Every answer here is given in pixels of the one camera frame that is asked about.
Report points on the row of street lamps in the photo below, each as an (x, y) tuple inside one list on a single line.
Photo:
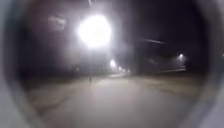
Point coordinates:
[(115, 65)]

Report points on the grey paved path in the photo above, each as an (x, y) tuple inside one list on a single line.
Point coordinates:
[(113, 103)]

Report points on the tall street lamp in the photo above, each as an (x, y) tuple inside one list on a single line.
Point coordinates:
[(93, 31)]

